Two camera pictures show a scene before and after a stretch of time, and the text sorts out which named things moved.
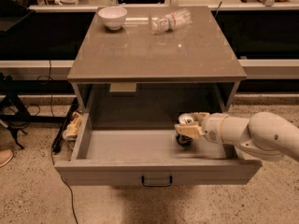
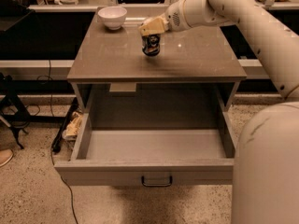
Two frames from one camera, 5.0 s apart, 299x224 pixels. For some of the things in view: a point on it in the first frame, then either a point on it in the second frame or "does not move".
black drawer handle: x=155 y=185 does not move
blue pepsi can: x=183 y=141 -> x=150 y=45
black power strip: x=56 y=145 does not move
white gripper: x=212 y=128 -> x=174 y=17
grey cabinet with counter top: x=189 y=69 does not move
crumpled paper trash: x=72 y=129 does not move
